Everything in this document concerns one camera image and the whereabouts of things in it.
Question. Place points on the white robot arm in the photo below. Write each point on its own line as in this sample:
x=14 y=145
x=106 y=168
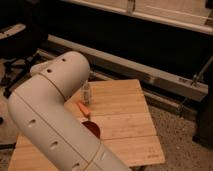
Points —
x=37 y=108

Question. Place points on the clear plastic bottle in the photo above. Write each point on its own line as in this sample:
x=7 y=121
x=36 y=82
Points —
x=86 y=93

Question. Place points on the red bowl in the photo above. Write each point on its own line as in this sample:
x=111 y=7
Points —
x=93 y=127

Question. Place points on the black office chair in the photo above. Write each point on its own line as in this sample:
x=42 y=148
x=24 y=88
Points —
x=20 y=54

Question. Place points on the grey metal rail beam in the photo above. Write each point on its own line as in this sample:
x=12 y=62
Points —
x=152 y=76

